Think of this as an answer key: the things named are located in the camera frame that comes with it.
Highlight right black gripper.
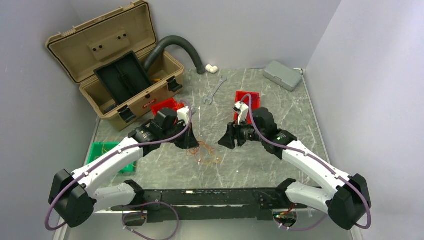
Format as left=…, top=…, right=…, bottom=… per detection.
left=218, top=115, right=266, bottom=150

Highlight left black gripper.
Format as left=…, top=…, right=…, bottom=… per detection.
left=161, top=120, right=200, bottom=150

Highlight orange cables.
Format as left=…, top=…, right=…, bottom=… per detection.
left=185, top=140, right=216, bottom=160

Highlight yellow cables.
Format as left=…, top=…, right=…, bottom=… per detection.
left=96, top=142, right=223, bottom=168

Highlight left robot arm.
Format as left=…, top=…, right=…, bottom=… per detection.
left=44, top=106, right=199, bottom=231

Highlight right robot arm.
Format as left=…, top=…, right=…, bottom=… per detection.
left=218, top=101, right=372, bottom=230

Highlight red bin near toolbox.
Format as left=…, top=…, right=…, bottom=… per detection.
left=151, top=97, right=185, bottom=116

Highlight red bin right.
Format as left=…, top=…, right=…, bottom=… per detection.
left=233, top=90, right=261, bottom=125

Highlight steel open-end wrench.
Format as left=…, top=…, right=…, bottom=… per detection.
left=203, top=76, right=228, bottom=105

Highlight white pipe fitting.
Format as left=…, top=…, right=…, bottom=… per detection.
left=205, top=64, right=219, bottom=74

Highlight grey plastic case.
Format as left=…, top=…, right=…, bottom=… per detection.
left=263, top=61, right=302, bottom=92

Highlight green plastic bin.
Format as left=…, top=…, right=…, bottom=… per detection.
left=86, top=142, right=136, bottom=174

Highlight black toolbox tray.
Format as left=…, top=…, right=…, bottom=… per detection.
left=94, top=51, right=153, bottom=105

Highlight tan open toolbox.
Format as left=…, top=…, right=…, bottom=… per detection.
left=45, top=0, right=184, bottom=131

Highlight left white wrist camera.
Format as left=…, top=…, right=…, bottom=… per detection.
left=176, top=106, right=192, bottom=127

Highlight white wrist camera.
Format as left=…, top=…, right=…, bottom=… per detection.
left=176, top=106, right=192, bottom=127
left=233, top=101, right=250, bottom=126

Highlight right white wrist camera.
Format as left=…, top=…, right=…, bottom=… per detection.
left=233, top=101, right=250, bottom=126

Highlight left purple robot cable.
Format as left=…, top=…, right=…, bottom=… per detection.
left=44, top=100, right=194, bottom=240

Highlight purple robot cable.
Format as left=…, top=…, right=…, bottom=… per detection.
left=44, top=100, right=194, bottom=240
left=239, top=94, right=373, bottom=233

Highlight black aluminium base frame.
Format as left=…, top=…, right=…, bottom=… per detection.
left=59, top=181, right=352, bottom=229

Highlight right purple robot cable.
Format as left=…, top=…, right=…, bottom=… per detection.
left=239, top=94, right=373, bottom=233

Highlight black corrugated hose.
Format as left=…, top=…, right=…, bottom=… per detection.
left=143, top=35, right=207, bottom=75

